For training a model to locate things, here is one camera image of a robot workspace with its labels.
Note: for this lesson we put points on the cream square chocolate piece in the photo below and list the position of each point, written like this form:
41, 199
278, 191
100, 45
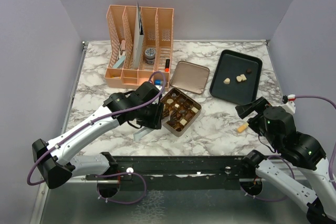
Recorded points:
243, 77

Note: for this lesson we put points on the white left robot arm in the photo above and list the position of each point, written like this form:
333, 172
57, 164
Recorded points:
55, 159

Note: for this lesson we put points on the black orange marker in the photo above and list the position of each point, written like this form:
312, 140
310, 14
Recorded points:
167, 65

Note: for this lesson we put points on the black plastic tray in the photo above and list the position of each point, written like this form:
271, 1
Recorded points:
230, 65

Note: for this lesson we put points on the small round patterned jar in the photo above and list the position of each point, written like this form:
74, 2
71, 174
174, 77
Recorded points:
150, 55

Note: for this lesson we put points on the rose gold tin lid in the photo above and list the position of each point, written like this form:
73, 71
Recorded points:
190, 77

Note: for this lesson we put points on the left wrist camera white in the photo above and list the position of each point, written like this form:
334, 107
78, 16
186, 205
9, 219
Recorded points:
160, 87

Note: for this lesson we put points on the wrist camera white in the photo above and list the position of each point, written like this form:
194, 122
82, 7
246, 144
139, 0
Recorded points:
160, 87
288, 103

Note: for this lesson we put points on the gold chocolate tin box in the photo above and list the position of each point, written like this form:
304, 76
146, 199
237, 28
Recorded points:
180, 111

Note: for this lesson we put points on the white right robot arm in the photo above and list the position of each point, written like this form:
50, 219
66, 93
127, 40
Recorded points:
303, 151

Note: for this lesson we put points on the blue grey small bottle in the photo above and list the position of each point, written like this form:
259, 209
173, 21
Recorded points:
158, 82

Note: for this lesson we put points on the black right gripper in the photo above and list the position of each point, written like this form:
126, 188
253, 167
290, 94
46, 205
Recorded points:
258, 104

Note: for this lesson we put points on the cream heart chocolate piece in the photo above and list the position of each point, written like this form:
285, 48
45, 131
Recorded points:
227, 81

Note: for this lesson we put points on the white upright booklet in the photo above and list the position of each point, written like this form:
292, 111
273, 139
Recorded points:
138, 38

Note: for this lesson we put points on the pink stapler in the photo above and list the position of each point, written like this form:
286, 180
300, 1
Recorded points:
122, 49

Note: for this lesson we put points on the peach plastic desk organizer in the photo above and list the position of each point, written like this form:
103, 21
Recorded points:
158, 33

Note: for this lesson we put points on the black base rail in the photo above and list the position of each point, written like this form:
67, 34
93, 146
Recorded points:
177, 173

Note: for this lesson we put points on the tan stick on table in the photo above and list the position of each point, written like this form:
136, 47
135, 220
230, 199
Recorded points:
243, 127

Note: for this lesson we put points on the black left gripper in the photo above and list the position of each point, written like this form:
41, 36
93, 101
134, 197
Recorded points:
156, 121

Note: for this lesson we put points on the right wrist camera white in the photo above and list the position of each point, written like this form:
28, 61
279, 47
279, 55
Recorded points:
288, 103

